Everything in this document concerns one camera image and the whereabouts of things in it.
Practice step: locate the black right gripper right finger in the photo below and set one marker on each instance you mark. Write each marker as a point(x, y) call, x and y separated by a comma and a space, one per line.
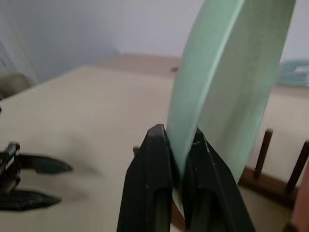
point(212, 183)

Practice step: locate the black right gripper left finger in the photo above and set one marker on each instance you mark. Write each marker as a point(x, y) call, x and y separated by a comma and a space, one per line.
point(144, 169)

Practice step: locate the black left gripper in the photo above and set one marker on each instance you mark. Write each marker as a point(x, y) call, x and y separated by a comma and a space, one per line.
point(9, 166)

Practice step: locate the green plate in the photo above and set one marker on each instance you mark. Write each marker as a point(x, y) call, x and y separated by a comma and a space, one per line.
point(217, 84)

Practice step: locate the wooden dish rack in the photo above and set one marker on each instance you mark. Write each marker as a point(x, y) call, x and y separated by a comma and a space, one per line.
point(268, 183)

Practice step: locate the teal green mat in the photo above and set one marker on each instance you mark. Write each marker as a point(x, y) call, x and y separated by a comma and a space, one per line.
point(294, 72)

